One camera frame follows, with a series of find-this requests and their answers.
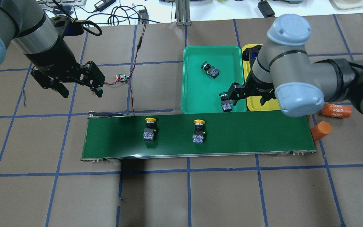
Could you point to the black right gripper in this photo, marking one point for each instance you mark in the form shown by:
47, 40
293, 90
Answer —
258, 87

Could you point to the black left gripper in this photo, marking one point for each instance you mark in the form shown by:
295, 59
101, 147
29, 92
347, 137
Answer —
48, 58

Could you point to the lone green push button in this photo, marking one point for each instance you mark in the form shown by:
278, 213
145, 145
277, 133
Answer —
226, 104

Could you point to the yellow push button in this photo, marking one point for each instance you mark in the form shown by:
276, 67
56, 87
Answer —
199, 133
150, 131

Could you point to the orange cylinder with white numbers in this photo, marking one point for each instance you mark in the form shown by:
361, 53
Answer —
337, 111

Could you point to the plain orange cylinder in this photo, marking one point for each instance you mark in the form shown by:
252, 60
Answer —
320, 130

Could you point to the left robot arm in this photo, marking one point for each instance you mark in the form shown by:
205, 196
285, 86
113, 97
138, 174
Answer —
41, 39

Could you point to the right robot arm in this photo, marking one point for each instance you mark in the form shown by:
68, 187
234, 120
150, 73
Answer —
282, 70

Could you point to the yellow tray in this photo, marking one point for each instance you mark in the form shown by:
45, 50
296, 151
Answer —
253, 102

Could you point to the green tray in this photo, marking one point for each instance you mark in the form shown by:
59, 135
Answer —
200, 93

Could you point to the small controller circuit board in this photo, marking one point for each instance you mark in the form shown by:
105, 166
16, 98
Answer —
121, 78

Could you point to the green conveyor belt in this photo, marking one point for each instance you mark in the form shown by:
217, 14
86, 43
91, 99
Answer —
232, 133

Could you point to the black power adapter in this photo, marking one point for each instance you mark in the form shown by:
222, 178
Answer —
143, 16

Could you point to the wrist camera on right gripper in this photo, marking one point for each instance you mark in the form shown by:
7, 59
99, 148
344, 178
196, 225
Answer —
250, 53

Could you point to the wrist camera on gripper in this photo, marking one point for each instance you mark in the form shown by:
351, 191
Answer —
250, 53
67, 26

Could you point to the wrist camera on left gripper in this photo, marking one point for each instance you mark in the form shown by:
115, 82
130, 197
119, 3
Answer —
67, 26

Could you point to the aluminium frame post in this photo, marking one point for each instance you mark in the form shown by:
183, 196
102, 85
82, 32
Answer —
183, 12

